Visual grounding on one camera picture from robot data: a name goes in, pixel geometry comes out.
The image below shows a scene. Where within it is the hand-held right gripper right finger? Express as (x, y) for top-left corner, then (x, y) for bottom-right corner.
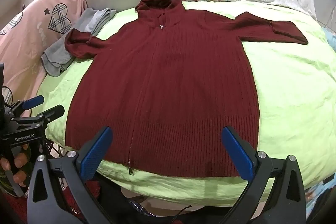
(221, 126), (306, 224)

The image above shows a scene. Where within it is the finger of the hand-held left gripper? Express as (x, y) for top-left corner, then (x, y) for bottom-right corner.
(36, 105), (65, 125)
(10, 94), (45, 115)

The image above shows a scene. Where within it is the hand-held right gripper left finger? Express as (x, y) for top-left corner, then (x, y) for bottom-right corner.
(27, 126), (113, 224)

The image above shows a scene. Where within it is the dark red hooded knit sweater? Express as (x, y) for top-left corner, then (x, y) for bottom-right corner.
(64, 0), (309, 179)

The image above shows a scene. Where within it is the person's left hand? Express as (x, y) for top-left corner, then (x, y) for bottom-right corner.
(0, 143), (30, 188)

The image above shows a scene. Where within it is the dark red fuzzy rug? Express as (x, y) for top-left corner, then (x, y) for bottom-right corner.
(5, 176), (102, 224)

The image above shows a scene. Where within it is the pink quilt with plaid hearts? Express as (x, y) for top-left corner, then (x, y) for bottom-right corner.
(0, 0), (88, 119)

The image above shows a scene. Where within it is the black glossy bag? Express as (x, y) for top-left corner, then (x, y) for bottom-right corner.
(125, 196), (164, 217)

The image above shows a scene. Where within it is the light green bed sheet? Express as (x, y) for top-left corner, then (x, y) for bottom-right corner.
(35, 0), (336, 208)

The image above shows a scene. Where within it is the folded grey garment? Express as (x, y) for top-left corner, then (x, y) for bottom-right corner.
(41, 7), (117, 76)

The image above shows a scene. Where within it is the light blue patterned cloth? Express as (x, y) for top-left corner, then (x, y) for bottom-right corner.
(322, 27), (336, 55)

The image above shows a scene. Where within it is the black cable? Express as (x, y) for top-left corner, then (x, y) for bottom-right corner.
(168, 204), (193, 224)

